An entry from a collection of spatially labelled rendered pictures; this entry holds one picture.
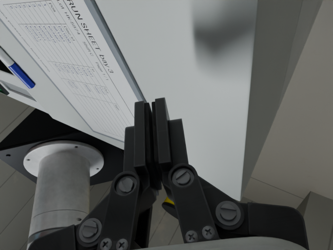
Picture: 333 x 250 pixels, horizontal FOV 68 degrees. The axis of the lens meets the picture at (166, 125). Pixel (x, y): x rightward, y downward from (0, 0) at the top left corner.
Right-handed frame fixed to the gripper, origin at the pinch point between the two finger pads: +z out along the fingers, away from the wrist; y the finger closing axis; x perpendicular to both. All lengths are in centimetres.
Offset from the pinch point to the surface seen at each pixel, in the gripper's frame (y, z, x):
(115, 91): -4.4, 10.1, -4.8
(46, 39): -9.5, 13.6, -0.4
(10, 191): -172, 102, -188
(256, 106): 7.2, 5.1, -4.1
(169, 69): 1.1, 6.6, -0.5
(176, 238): -25, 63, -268
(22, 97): -27.7, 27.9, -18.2
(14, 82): -25.4, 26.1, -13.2
